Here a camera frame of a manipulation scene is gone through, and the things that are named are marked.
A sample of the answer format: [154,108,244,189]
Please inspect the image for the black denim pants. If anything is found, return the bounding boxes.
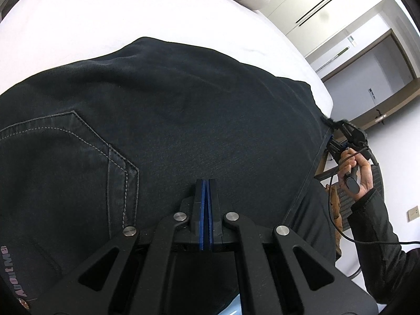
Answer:
[0,36,346,315]

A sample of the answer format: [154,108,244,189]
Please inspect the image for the grey upholstered bed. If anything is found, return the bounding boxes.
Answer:
[0,0,334,119]

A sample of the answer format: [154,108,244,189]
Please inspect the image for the brown patterned cloth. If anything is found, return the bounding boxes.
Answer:
[325,184,343,256]

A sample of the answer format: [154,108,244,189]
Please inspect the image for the person's right forearm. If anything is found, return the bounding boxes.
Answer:
[347,188,420,306]

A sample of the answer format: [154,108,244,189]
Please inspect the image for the brown door frame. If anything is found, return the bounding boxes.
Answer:
[321,28,420,132]

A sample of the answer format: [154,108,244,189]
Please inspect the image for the person's dark printed clothing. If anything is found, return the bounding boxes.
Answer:
[0,233,63,313]

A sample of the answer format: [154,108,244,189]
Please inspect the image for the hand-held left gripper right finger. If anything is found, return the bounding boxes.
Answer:
[206,179,378,315]

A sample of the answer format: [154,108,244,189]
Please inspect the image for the person's right hand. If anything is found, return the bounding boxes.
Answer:
[339,147,375,201]

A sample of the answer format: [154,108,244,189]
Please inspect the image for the white wardrobe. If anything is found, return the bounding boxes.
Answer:
[256,0,400,58]

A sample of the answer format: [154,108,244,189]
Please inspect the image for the black cable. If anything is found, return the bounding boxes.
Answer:
[327,148,420,245]

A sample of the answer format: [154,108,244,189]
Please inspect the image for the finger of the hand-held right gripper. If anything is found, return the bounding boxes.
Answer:
[324,117,353,135]
[327,139,347,164]

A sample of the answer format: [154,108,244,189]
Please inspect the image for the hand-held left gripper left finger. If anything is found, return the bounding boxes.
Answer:
[33,179,207,315]

